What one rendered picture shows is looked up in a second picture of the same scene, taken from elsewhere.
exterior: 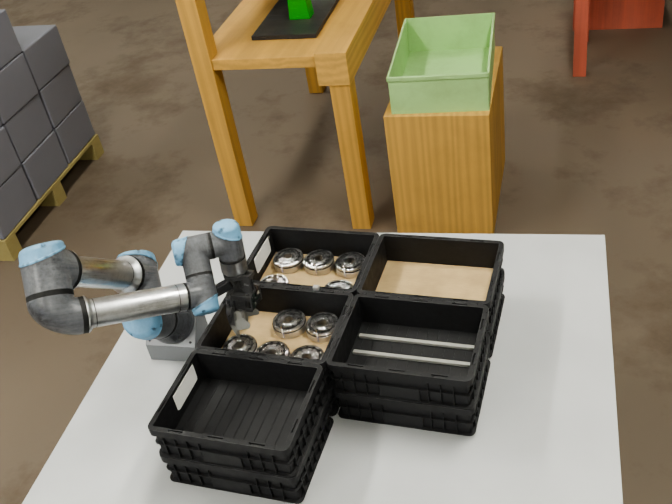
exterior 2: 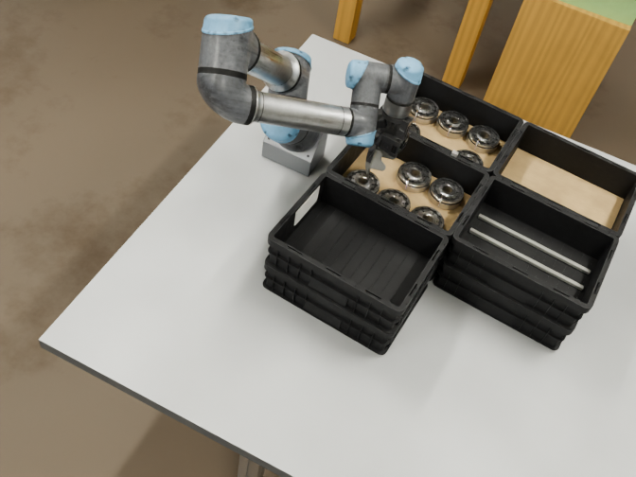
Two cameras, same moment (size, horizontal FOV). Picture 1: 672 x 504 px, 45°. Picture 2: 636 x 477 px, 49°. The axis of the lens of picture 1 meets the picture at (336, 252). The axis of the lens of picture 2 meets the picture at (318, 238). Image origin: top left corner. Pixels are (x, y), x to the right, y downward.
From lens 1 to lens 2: 0.61 m
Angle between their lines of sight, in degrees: 14
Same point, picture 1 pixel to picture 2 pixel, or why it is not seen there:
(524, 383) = (611, 317)
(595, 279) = not seen: outside the picture
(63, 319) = (231, 104)
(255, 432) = (362, 275)
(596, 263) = not seen: outside the picture
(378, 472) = (459, 352)
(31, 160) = not seen: outside the picture
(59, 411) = (132, 154)
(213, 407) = (325, 234)
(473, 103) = (620, 13)
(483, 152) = (603, 63)
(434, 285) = (558, 191)
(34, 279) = (217, 52)
